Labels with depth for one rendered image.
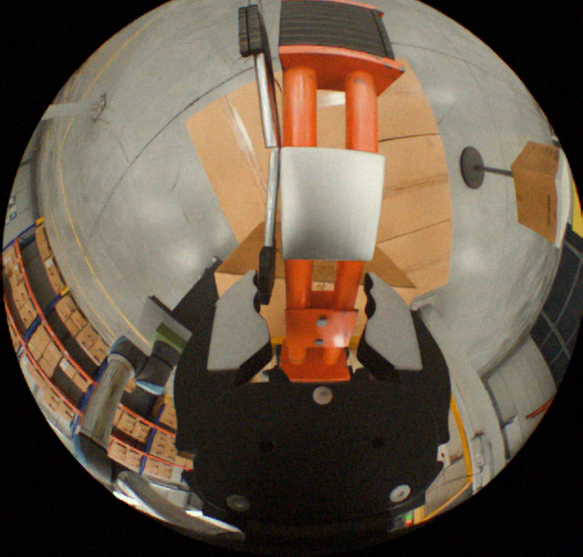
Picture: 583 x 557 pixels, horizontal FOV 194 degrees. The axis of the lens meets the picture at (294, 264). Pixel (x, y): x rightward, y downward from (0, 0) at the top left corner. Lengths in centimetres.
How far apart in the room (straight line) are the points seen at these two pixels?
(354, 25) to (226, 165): 65
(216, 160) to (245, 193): 18
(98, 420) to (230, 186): 98
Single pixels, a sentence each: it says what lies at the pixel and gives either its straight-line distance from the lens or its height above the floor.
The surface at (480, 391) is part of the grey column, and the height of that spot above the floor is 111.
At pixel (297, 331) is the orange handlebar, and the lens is 16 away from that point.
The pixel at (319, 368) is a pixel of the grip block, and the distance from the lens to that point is 21.
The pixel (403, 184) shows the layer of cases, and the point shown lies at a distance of 77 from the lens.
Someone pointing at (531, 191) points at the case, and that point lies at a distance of 135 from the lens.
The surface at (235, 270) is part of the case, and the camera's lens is 32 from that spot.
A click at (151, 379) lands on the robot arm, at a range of 101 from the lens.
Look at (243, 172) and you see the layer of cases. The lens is 69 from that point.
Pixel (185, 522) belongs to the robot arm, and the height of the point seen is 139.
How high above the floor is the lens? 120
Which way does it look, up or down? 62 degrees down
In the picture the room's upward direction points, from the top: 174 degrees counter-clockwise
